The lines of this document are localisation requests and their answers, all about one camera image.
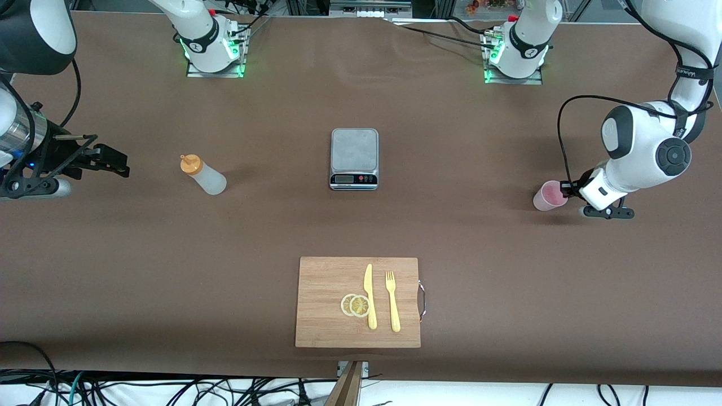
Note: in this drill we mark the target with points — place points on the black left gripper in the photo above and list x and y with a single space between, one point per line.
571 188

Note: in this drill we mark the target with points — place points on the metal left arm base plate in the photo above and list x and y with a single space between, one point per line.
536 80

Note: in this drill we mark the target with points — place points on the orange background object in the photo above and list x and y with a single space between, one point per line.
472 8

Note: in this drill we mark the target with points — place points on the metal post bracket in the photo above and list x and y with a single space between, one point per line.
365 367

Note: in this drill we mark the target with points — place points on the white power strip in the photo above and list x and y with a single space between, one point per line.
366 11

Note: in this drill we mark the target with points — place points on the brown table cover sheet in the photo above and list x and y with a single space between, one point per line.
451 254

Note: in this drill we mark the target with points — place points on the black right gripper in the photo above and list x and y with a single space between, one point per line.
52 152

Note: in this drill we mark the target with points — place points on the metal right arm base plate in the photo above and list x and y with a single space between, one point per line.
194 72

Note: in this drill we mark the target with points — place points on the silver digital kitchen scale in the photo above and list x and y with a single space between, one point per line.
354 149

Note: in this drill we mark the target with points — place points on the yellow plastic knife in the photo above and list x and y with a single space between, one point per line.
369 293

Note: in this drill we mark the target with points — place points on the wooden cutting board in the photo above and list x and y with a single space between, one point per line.
324 282

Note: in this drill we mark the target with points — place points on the pink plastic cup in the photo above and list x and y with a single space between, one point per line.
546 198

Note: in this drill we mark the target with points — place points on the yellow plastic fork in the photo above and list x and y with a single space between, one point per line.
393 304

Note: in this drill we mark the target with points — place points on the translucent sauce bottle orange cap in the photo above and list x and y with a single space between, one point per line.
208 179

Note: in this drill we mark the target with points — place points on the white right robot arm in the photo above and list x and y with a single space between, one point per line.
203 34

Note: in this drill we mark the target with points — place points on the lemon slice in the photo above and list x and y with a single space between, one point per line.
360 306
344 305

